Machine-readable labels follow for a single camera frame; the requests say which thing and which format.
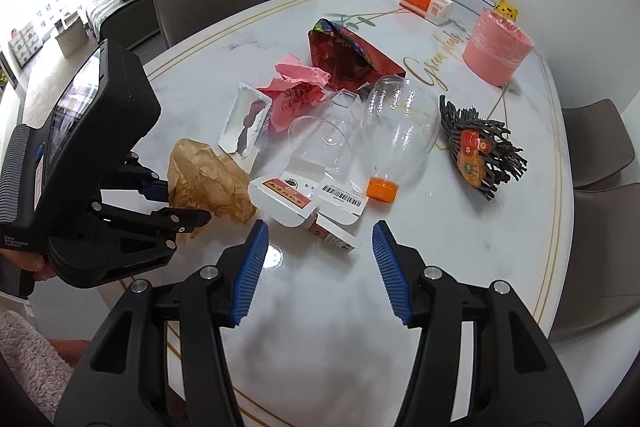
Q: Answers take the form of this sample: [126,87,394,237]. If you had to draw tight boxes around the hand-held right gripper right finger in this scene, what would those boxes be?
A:
[371,219,586,427]

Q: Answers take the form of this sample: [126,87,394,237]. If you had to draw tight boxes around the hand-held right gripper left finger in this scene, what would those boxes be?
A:
[52,219,271,427]

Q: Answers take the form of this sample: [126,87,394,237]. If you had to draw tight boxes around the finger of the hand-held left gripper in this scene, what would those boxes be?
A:
[90,201,212,253]
[122,152,174,204]

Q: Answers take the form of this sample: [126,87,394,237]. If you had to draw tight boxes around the brown paper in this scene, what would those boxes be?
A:
[167,138,257,244]

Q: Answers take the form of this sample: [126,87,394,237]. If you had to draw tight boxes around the white carton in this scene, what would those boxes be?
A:
[247,159,369,254]

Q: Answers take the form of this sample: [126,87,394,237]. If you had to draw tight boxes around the white blister tray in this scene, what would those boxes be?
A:
[218,82,274,170]

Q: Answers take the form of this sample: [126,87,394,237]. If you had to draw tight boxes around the clear plastic cup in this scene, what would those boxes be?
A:
[287,89,367,170]

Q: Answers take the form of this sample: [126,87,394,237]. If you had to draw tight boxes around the clear bottle with orange cap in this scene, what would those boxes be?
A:
[357,76,442,203]

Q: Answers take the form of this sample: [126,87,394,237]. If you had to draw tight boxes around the black tassel bundle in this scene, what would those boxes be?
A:
[438,94,529,200]

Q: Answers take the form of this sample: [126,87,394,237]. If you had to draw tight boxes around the pink paper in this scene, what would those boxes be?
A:
[260,53,331,136]

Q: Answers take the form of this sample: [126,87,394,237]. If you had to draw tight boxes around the red foil bag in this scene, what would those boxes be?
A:
[306,18,407,94]

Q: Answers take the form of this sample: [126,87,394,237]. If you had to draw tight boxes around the person's left hand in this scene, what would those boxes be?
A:
[10,252,57,282]

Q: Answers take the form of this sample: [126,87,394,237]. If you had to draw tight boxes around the cardboard box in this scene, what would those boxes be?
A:
[55,14,89,58]

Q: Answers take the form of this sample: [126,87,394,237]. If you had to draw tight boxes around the white storage boxes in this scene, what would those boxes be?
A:
[9,24,44,68]

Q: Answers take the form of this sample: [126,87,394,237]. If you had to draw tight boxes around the pink fleece pajamas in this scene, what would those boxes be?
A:
[0,309,92,427]

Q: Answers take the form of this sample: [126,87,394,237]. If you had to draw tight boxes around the pink lined bin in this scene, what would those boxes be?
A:
[462,7,535,87]

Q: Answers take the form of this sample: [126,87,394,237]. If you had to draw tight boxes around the orange and white box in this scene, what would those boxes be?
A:
[399,0,455,26]

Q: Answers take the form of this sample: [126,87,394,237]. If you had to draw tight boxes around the white flat box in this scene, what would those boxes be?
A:
[450,0,497,14]

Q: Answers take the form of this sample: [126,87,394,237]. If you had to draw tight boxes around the yellow bear figure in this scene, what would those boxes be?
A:
[494,0,520,23]

